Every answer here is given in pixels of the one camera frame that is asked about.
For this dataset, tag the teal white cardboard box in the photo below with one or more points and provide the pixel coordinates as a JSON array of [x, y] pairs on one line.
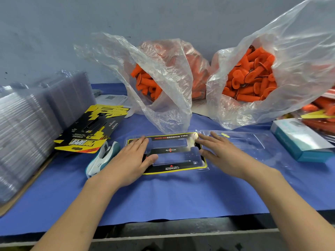
[[301, 139]]

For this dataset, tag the small yellow scrap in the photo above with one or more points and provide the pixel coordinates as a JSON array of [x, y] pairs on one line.
[[225, 135]]

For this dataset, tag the person's left hand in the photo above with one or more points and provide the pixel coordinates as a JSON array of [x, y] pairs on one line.
[[123, 167]]

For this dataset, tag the teal hand stapler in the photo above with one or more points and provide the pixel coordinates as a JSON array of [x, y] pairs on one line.
[[99, 162]]

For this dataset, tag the yellow black backing card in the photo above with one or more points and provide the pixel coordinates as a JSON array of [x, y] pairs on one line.
[[167, 167]]

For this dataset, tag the person's right forearm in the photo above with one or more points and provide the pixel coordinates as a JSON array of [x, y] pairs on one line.
[[301, 211]]

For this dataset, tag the white printed paper sheet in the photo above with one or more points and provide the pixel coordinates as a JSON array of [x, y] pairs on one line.
[[110, 99]]

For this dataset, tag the person's right hand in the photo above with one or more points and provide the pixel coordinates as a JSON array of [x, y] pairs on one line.
[[233, 156]]

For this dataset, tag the stack of clear blister shells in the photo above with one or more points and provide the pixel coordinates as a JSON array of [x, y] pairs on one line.
[[29, 128]]

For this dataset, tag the person's left forearm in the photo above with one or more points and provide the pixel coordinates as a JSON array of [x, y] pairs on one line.
[[76, 222]]

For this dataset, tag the large clear plastic bag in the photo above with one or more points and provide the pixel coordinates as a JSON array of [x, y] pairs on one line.
[[309, 34]]

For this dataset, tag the stack of yellow black cards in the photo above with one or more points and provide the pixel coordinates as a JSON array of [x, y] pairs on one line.
[[91, 128]]

